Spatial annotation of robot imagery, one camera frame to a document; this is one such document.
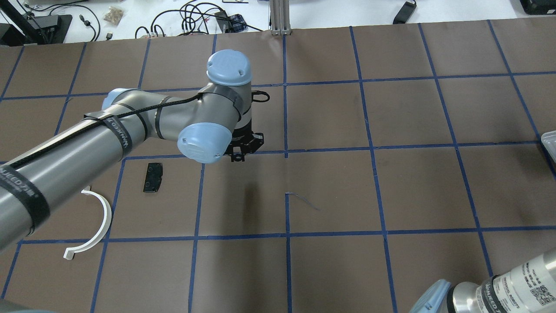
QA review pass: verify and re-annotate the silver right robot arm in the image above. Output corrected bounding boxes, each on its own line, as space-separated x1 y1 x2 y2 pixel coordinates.
410 248 556 313

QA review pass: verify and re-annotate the white curved plastic bracket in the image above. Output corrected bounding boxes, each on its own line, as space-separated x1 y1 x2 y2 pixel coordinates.
63 186 113 261

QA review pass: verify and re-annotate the clear plastic tray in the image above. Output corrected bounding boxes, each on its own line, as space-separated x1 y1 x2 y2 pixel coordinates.
540 130 556 163

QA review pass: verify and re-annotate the bag of small parts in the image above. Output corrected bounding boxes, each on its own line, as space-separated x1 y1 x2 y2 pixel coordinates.
104 10 123 26

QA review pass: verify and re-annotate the black power adapter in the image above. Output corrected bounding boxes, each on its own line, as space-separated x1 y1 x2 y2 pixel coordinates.
392 0 417 24

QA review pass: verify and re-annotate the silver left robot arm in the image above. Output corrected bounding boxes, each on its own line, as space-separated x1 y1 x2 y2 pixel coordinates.
0 49 265 250

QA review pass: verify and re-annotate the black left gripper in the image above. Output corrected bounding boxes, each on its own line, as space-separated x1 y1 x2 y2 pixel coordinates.
224 120 265 162

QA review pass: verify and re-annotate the black cable bundle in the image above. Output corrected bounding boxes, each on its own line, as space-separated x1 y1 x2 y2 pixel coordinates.
135 0 265 39

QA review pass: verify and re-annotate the black brake pad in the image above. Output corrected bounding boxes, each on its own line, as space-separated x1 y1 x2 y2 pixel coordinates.
143 163 163 193

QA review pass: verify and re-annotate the aluminium frame post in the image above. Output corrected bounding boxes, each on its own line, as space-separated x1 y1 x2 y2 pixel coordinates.
269 0 292 36

